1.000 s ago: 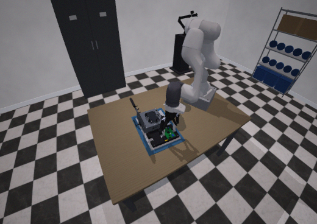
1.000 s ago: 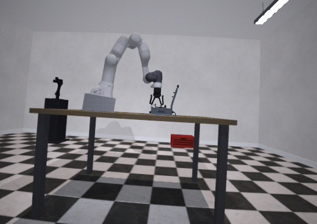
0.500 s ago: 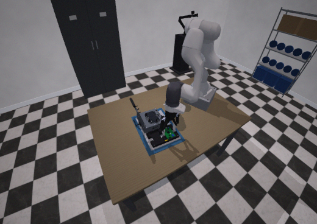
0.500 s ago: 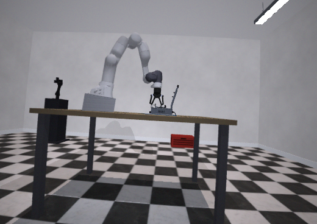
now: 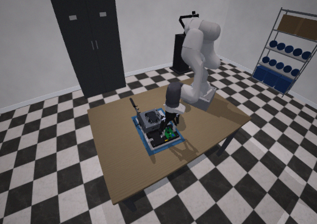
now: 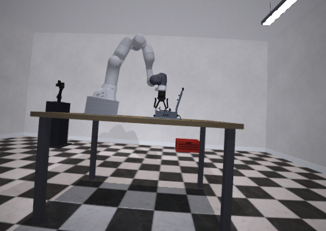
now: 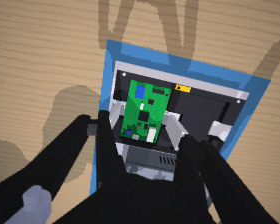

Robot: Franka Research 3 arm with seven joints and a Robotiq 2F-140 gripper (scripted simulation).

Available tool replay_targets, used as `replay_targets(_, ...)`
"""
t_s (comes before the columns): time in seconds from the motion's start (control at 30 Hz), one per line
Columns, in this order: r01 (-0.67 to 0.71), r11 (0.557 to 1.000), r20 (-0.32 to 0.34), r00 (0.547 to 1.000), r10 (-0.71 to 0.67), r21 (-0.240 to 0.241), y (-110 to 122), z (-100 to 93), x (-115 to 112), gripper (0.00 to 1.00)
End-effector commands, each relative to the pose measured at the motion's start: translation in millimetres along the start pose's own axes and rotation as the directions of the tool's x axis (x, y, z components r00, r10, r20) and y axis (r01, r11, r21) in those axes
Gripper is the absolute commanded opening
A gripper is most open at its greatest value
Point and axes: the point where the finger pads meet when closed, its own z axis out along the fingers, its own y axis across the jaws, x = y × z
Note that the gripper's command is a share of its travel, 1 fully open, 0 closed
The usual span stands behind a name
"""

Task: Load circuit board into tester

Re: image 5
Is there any green circuit board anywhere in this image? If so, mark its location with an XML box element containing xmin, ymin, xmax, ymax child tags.
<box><xmin>165</xmin><ymin>127</ymin><xmax>175</xmax><ymax>139</ymax></box>

